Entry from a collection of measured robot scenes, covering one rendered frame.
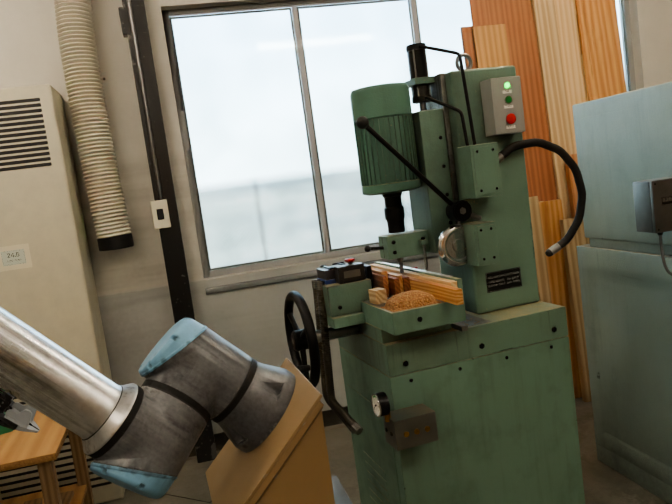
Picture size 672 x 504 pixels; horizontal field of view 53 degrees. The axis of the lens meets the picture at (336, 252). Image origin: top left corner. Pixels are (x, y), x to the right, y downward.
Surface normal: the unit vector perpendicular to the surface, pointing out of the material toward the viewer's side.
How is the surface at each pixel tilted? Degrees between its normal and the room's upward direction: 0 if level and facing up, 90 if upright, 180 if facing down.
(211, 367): 73
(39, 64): 90
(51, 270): 90
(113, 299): 90
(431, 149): 90
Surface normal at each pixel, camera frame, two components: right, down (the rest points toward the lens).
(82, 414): 0.28, 0.26
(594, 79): 0.23, 0.01
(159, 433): 0.61, -0.25
